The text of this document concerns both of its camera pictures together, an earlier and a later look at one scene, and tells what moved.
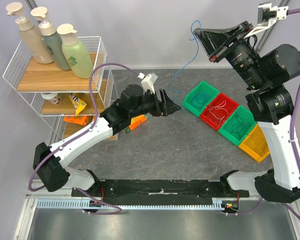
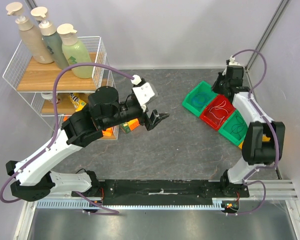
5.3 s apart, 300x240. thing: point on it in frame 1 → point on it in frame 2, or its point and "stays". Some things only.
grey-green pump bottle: [48, 32] stays
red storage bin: [218, 111] stays
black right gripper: [229, 42] → [219, 86]
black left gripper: [165, 107] → [145, 120]
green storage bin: [201, 96] stays
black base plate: [158, 192] stays
